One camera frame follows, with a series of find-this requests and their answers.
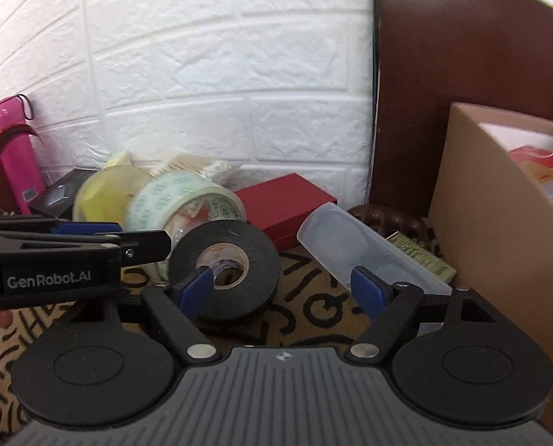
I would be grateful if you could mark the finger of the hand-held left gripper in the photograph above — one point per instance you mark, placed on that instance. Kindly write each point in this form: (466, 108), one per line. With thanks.
(146, 246)
(88, 228)

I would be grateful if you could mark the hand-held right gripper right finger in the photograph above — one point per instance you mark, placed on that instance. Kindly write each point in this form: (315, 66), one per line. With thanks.
(367, 288)

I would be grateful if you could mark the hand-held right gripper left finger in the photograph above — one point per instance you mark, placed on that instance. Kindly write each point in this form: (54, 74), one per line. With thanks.
(195, 288)

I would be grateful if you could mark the black tape roll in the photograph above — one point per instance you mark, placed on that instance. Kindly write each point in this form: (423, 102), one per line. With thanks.
(257, 260)

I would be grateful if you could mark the brown cardboard box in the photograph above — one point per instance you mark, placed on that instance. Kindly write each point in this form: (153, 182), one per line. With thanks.
(490, 265)

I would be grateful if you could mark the yellowish clear tape roll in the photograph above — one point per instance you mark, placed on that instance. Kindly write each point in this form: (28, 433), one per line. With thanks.
(99, 195)

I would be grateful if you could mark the black box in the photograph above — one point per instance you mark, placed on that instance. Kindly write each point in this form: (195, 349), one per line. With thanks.
(58, 195)

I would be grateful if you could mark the clear plastic case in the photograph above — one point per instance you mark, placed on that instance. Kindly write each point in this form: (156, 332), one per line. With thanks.
(350, 237)

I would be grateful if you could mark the green patterned tape roll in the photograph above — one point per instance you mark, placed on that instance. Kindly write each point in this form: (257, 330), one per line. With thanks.
(174, 195)

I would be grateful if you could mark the letter printed tablecloth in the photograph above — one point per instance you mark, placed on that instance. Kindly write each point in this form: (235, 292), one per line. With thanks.
(304, 297)

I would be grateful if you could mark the green printed packet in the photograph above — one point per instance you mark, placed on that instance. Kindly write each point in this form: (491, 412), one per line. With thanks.
(420, 253)

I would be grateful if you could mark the cotton swab pack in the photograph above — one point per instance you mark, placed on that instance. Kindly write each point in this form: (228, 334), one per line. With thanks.
(197, 167)

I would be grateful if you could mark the pink bottle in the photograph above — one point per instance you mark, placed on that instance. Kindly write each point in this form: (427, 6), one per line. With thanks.
(13, 158)

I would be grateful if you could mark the maroon box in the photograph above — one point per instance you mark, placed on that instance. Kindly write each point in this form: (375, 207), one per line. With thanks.
(281, 204)

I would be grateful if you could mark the dark brown wooden board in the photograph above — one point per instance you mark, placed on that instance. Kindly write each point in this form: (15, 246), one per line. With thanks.
(443, 79)

